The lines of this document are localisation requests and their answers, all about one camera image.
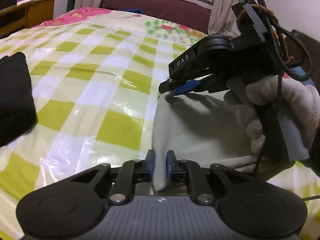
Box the grey pants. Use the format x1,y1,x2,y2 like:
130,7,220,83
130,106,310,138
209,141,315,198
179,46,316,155
152,90,311,193

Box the pink cartoon printed bedsheet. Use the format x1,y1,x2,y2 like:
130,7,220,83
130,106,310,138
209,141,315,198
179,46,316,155
32,6,208,46

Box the black cable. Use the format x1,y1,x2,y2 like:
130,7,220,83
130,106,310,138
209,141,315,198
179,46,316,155
233,0,313,81

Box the maroon sofa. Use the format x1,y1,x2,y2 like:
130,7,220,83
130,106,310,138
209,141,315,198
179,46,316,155
102,0,213,35

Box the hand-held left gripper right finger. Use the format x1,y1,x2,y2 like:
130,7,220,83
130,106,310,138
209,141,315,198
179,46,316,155
167,150,248,204

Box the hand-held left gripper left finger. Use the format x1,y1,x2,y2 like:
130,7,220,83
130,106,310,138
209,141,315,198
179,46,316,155
71,150,156,203

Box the black folded cloth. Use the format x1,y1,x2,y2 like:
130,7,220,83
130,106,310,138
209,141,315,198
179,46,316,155
0,52,38,147

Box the person's right hand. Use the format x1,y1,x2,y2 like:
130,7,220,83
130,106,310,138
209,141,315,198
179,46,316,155
224,76,320,160

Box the yellow checkered plastic bed cover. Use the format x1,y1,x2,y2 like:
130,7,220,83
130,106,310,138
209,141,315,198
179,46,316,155
0,10,320,240

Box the wooden desk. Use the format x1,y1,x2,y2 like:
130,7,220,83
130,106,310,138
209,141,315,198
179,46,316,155
0,0,58,38

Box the brown cord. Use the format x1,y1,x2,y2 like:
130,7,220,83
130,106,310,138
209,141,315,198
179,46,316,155
236,4,301,66

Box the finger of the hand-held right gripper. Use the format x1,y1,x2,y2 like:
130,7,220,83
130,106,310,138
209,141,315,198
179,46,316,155
173,76,213,96
158,74,216,94

